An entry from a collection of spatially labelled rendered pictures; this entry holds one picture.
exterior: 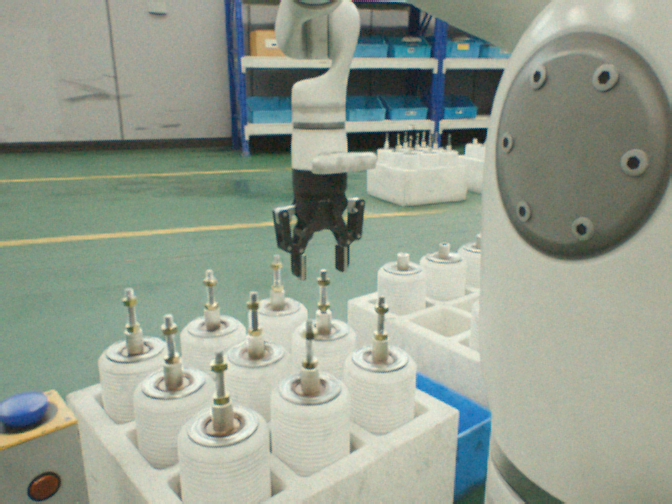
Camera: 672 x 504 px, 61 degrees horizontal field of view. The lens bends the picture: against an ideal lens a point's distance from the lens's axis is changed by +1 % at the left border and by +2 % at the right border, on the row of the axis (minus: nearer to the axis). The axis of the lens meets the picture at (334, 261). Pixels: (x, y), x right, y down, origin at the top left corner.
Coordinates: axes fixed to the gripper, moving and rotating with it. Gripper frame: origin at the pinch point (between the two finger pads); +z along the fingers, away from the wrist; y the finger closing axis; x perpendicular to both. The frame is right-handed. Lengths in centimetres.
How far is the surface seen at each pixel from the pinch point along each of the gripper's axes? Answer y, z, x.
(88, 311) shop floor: 17, 34, -93
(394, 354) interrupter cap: -4.1, 10.1, 11.9
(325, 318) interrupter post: -0.1, 7.7, 0.9
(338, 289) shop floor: -49, 35, -70
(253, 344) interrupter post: 12.0, 8.1, 2.2
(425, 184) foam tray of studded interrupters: -155, 24, -149
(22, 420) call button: 39.4, 3.0, 14.4
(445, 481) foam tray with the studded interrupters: -8.2, 27.6, 18.4
